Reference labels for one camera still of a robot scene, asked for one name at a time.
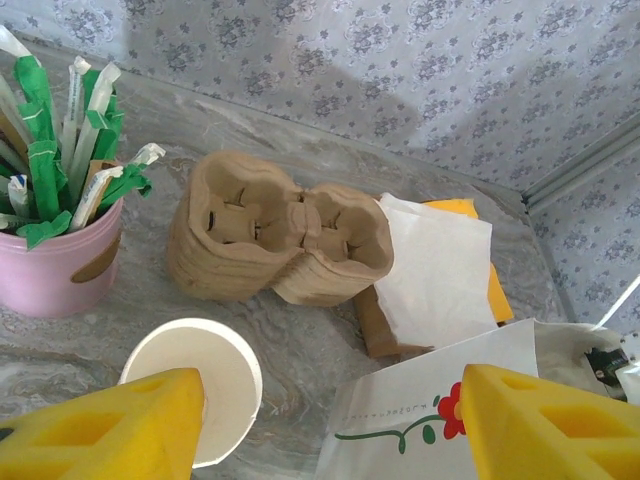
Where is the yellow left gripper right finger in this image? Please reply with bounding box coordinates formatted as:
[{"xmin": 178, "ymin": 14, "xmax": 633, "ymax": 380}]
[{"xmin": 459, "ymin": 363, "xmax": 640, "ymax": 480}]

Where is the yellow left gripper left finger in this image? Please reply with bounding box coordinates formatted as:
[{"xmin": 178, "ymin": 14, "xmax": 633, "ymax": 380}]
[{"xmin": 0, "ymin": 367, "xmax": 206, "ymax": 480}]

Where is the stack of paper cups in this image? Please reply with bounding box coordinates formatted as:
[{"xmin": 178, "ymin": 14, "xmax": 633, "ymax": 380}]
[{"xmin": 118, "ymin": 317, "xmax": 264, "ymax": 470}]

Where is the floral print paper bag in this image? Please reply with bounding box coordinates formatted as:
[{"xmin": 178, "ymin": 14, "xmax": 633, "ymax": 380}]
[{"xmin": 314, "ymin": 287, "xmax": 640, "ymax": 480}]

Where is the yellow paper pad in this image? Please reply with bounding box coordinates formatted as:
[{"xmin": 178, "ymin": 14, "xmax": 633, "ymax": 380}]
[{"xmin": 422, "ymin": 197, "xmax": 515, "ymax": 324}]

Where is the pink straw holder cup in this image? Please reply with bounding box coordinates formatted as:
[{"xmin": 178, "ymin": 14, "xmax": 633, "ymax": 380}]
[{"xmin": 0, "ymin": 197, "xmax": 124, "ymax": 319}]

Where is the stack of white napkins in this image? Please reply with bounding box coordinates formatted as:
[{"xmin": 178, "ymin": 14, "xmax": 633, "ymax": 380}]
[{"xmin": 372, "ymin": 193, "xmax": 494, "ymax": 351}]

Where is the stack of pulp cup carriers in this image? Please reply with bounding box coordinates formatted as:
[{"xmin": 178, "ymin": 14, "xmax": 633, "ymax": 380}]
[{"xmin": 167, "ymin": 149, "xmax": 394, "ymax": 307}]

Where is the green and white wrapped straw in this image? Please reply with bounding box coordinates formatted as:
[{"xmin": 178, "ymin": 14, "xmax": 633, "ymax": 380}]
[{"xmin": 0, "ymin": 24, "xmax": 39, "ymax": 101}]

